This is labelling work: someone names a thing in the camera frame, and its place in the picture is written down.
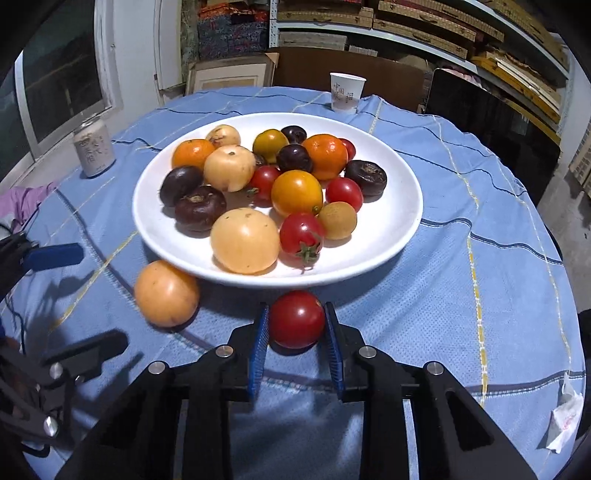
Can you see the pink cloth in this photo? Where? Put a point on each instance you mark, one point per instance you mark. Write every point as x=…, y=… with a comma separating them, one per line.
x=23, y=203

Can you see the beige checked curtain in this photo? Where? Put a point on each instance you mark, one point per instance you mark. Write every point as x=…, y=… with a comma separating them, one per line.
x=582, y=166

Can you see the small mandarin orange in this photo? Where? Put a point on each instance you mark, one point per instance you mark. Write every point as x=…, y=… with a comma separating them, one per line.
x=193, y=153

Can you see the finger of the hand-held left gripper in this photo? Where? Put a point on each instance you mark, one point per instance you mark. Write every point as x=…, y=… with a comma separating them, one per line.
x=87, y=348
x=51, y=256

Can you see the black chair back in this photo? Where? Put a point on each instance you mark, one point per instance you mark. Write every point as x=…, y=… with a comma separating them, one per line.
x=489, y=129

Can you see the wooden picture frame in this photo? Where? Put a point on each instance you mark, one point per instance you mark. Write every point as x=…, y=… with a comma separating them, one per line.
x=226, y=76

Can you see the brown board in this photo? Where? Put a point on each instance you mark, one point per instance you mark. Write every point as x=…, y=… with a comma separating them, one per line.
x=304, y=69

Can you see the pale yellow passion fruit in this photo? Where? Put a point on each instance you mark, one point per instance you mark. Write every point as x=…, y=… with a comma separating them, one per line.
x=223, y=136
x=244, y=240
x=229, y=167

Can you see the white oval plate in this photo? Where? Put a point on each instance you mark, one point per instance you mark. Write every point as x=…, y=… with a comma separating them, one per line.
x=383, y=230

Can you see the yellow tomato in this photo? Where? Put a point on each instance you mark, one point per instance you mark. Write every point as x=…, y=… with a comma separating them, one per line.
x=270, y=144

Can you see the crumpled white tissue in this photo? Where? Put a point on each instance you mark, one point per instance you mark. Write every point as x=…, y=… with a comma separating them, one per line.
x=565, y=415

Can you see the red cherry tomato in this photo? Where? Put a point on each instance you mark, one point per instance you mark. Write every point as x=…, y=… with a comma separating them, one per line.
x=263, y=182
x=344, y=194
x=298, y=318
x=350, y=150
x=302, y=235

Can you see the brown longan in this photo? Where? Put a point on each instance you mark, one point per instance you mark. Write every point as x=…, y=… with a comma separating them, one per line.
x=337, y=220

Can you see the large orange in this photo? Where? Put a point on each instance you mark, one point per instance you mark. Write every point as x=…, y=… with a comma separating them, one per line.
x=325, y=156

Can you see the blue checked tablecloth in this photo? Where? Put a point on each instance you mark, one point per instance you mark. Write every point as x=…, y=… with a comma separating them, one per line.
x=461, y=194

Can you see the metal shelf rack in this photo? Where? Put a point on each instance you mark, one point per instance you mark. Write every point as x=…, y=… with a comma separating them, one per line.
x=273, y=32

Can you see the stack of patterned fabric boxes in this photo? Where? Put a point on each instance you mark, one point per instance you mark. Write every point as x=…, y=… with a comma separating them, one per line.
x=231, y=32

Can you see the orange-yellow tomato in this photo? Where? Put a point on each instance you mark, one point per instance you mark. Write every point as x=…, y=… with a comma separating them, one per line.
x=297, y=193

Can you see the beige drink can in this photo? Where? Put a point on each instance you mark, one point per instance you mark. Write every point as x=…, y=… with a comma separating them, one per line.
x=94, y=152

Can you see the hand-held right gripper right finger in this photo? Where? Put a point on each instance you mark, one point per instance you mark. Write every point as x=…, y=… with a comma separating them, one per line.
x=333, y=350

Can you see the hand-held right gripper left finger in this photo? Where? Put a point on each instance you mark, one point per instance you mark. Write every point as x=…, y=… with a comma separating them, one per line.
x=258, y=350

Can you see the white framed window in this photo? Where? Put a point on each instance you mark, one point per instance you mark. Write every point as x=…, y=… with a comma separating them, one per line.
x=60, y=87

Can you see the white paper cup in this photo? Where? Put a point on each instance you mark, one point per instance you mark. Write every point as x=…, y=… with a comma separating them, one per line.
x=347, y=92

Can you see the dark purple cherry tomato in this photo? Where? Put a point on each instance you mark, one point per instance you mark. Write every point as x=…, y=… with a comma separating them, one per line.
x=294, y=158
x=294, y=134

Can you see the yellow-orange tomato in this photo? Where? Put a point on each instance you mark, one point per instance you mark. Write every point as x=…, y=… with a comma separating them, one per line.
x=166, y=293

